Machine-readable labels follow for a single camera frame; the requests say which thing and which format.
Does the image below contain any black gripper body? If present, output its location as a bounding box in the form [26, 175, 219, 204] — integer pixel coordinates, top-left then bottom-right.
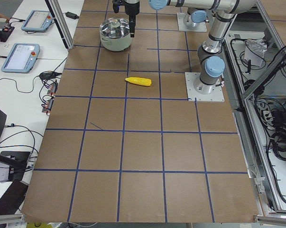
[124, 0, 140, 16]

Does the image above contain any black power adapter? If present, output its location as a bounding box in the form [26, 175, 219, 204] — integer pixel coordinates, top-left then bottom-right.
[65, 11, 79, 19]

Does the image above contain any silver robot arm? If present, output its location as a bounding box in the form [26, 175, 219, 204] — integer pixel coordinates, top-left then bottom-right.
[114, 0, 207, 38]
[149, 0, 256, 95]

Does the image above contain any blue teach pendant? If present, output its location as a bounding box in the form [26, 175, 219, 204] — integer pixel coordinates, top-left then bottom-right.
[1, 43, 40, 73]
[21, 10, 53, 32]

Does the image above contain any far blue teach pendant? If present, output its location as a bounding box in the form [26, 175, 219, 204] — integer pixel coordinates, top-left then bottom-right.
[21, 10, 53, 32]

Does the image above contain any glass pot lid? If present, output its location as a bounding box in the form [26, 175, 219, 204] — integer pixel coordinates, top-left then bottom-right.
[100, 18, 130, 38]

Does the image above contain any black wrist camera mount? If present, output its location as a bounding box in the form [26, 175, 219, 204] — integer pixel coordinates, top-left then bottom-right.
[112, 0, 124, 13]

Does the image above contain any near blue teach pendant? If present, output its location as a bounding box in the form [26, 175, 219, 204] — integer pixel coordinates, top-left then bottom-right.
[1, 43, 40, 73]

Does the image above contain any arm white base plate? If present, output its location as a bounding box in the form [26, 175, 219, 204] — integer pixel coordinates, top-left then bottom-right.
[185, 72, 224, 102]
[177, 13, 207, 32]

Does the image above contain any pale green steel pot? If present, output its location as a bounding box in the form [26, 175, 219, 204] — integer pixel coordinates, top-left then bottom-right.
[99, 18, 133, 52]

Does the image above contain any brown paper table mat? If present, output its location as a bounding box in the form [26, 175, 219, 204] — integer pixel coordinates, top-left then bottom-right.
[22, 0, 258, 223]

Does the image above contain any yellow corn cob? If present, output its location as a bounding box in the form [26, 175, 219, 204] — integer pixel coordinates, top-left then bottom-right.
[125, 77, 152, 87]

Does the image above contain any aluminium frame post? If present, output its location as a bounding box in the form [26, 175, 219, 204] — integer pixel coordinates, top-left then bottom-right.
[45, 0, 74, 50]

